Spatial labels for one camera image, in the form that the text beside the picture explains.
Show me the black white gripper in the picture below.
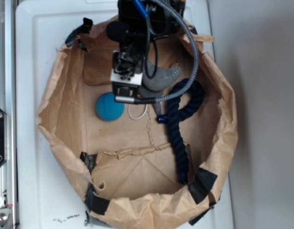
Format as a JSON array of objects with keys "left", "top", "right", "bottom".
[{"left": 110, "top": 43, "right": 149, "bottom": 97}]

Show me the gray plush animal toy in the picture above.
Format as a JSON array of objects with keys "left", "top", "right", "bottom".
[{"left": 138, "top": 57, "right": 183, "bottom": 116}]

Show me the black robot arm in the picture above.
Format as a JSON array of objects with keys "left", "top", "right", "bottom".
[{"left": 106, "top": 0, "right": 181, "bottom": 104}]

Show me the blue rubber ball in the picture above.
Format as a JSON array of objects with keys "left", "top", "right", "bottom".
[{"left": 95, "top": 92, "right": 125, "bottom": 121}]

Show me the brown paper bag bin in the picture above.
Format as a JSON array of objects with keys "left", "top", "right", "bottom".
[{"left": 36, "top": 22, "right": 238, "bottom": 229}]

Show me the white plastic tray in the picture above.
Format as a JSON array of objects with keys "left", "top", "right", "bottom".
[{"left": 15, "top": 0, "right": 234, "bottom": 229}]

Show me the gray flexible gooseneck hose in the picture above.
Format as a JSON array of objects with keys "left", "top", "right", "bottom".
[{"left": 115, "top": 0, "right": 200, "bottom": 105}]

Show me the white elastic ring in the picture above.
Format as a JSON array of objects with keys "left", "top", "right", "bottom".
[{"left": 128, "top": 103, "right": 149, "bottom": 120}]

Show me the dark navy rope toy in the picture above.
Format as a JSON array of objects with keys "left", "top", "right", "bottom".
[{"left": 157, "top": 80, "right": 205, "bottom": 184}]

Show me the metal rail frame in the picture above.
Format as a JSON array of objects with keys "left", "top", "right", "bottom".
[{"left": 0, "top": 0, "right": 20, "bottom": 229}]

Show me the black bracket plate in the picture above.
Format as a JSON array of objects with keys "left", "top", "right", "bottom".
[{"left": 0, "top": 108, "right": 7, "bottom": 168}]

